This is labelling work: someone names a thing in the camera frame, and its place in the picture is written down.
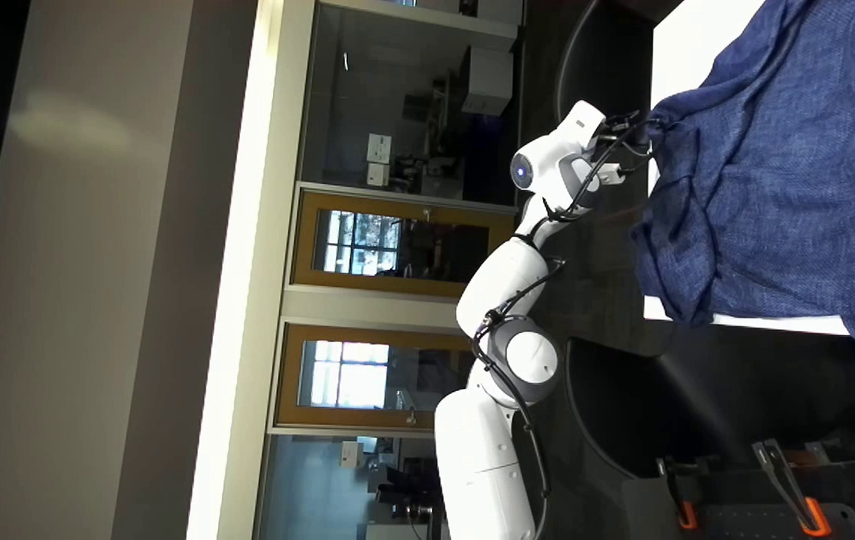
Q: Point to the dark clamped base plate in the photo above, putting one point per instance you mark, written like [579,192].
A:
[735,510]

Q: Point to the white wall switch plate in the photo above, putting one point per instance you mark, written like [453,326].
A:
[380,147]
[380,176]

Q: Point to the blue knitted cloth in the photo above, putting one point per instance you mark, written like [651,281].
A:
[797,180]

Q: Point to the black rounded chair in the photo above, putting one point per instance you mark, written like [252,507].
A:
[625,399]

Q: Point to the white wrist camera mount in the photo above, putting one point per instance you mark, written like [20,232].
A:
[611,176]

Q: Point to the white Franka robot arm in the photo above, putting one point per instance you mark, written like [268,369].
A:
[482,470]

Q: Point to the wooden framed door window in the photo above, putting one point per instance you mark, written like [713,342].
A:
[306,241]
[292,380]

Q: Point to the cream window frame beam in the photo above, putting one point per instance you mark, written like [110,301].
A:
[241,251]

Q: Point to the white storage box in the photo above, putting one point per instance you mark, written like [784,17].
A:
[490,80]

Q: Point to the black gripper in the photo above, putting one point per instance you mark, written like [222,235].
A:
[625,139]

